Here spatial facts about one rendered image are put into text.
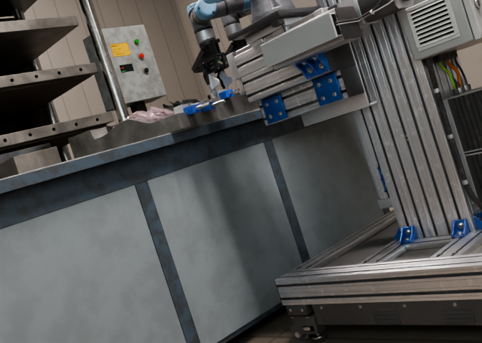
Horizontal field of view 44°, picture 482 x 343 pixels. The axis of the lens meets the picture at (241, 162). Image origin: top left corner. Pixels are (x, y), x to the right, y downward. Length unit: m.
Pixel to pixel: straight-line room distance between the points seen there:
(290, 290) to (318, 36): 0.82
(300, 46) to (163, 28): 4.03
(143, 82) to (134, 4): 2.42
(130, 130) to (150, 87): 1.11
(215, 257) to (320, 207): 0.62
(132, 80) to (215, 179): 1.14
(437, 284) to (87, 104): 3.76
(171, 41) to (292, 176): 3.40
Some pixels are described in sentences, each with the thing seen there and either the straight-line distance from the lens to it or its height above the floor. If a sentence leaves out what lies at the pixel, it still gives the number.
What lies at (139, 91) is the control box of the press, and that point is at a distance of 3.17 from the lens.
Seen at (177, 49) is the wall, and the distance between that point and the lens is 5.67.
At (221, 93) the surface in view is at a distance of 2.30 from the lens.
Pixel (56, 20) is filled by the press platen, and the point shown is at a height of 1.52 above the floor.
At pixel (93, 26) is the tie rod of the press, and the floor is 1.44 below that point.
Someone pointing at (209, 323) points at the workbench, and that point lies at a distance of 2.10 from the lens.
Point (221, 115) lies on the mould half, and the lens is 2.28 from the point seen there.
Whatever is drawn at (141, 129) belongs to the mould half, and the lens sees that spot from 2.09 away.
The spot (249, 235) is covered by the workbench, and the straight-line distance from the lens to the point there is 2.24.
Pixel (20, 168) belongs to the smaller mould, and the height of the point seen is 0.83.
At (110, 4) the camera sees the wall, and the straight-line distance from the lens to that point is 5.42.
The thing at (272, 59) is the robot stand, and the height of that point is 0.90.
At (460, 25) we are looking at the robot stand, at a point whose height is 0.81.
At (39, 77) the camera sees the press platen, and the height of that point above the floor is 1.26.
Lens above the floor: 0.69
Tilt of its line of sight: 2 degrees down
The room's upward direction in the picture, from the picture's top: 18 degrees counter-clockwise
